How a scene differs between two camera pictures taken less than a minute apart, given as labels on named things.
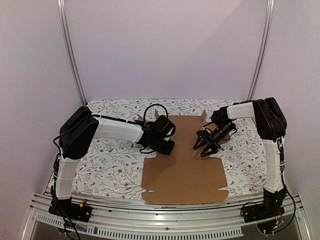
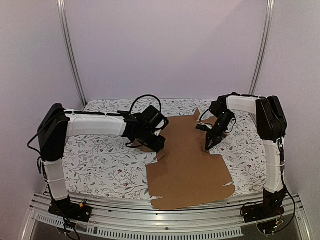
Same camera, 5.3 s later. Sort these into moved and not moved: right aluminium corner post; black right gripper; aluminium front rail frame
Moved: black right gripper
Not moved: right aluminium corner post; aluminium front rail frame
